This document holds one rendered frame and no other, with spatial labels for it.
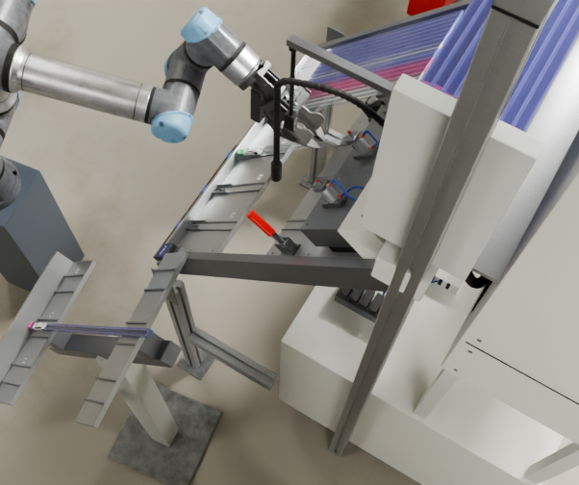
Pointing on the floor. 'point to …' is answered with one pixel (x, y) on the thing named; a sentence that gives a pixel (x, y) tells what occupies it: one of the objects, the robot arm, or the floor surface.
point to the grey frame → (491, 46)
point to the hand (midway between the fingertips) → (315, 140)
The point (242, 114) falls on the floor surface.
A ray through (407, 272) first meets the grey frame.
